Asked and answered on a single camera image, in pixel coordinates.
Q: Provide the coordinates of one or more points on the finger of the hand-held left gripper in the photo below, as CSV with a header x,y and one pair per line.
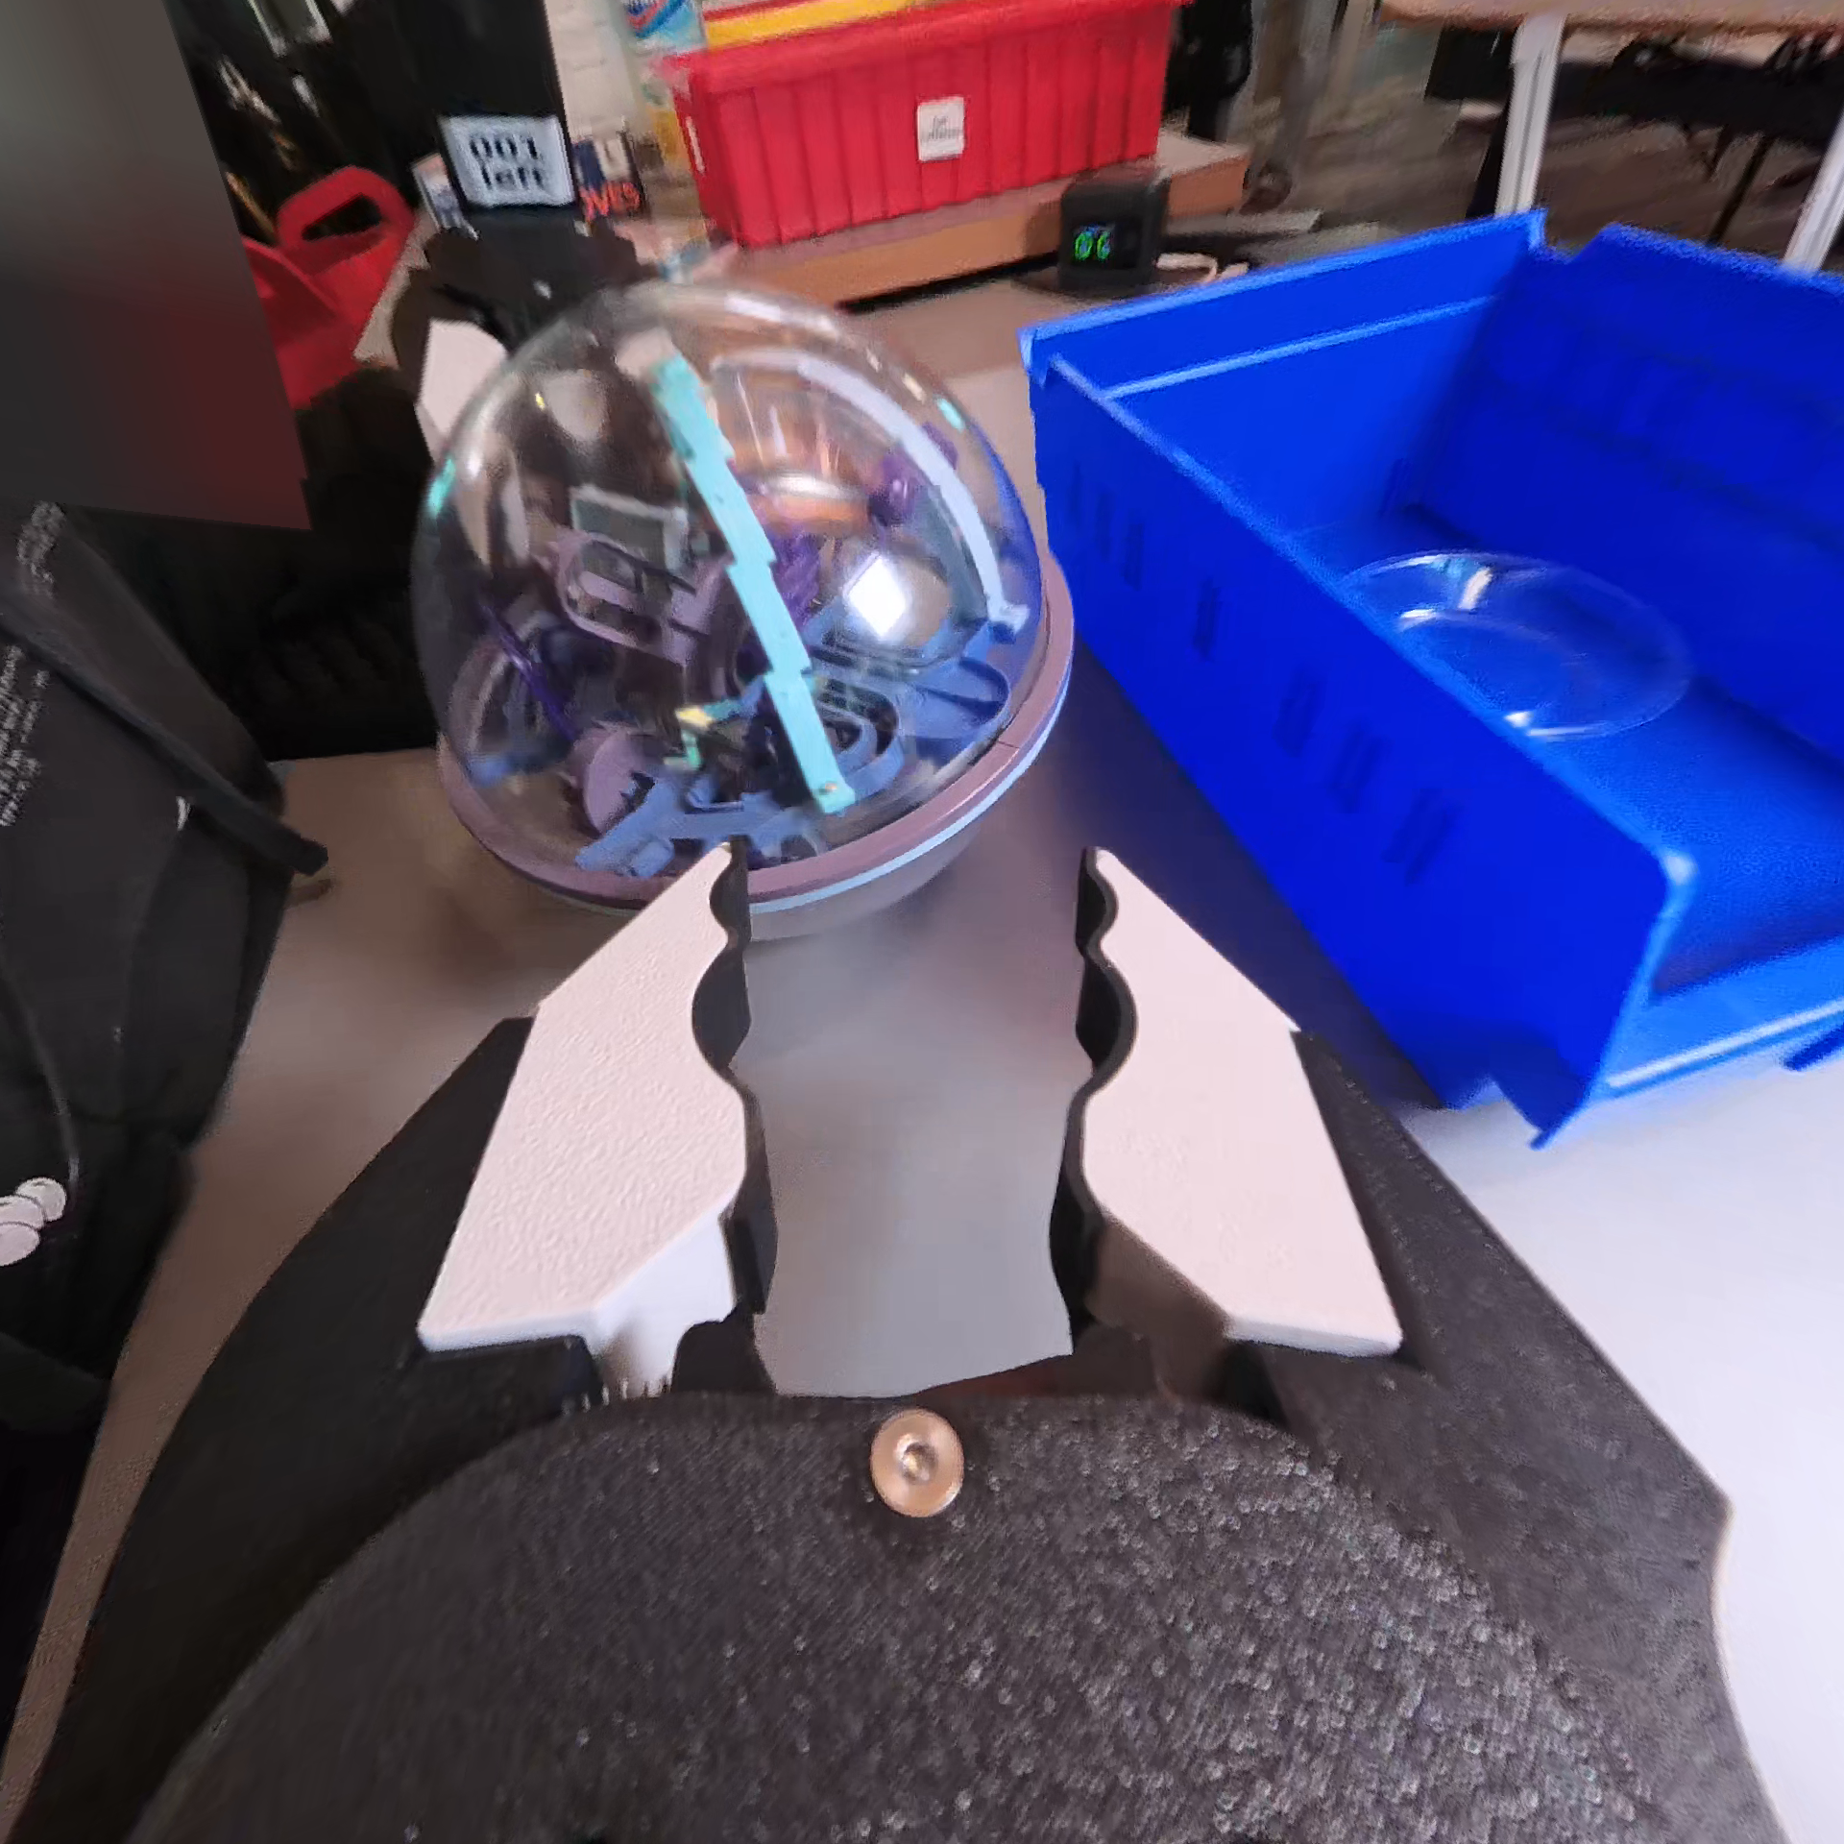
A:
x,y
448,361

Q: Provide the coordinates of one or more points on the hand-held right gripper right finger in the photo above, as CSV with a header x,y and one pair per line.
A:
x,y
1241,1181

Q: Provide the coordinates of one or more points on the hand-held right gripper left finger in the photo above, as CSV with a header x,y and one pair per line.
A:
x,y
591,1181

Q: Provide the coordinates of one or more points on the clear plastic maze ball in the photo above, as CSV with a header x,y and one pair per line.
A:
x,y
735,606

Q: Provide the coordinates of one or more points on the blue plastic bin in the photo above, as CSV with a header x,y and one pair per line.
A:
x,y
1270,664

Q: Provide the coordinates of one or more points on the person's left forearm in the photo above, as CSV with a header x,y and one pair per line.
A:
x,y
289,579

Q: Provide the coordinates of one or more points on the clear plastic ball stand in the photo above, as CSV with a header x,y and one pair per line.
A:
x,y
1514,649

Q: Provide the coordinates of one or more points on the blue glove box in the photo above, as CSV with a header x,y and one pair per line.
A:
x,y
599,175

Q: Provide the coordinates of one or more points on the red plastic bin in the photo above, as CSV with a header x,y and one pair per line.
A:
x,y
923,118

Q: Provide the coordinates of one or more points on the black backpack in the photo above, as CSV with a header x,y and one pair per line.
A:
x,y
118,952

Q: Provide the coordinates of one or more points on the black digital timer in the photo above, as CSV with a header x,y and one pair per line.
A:
x,y
1114,232

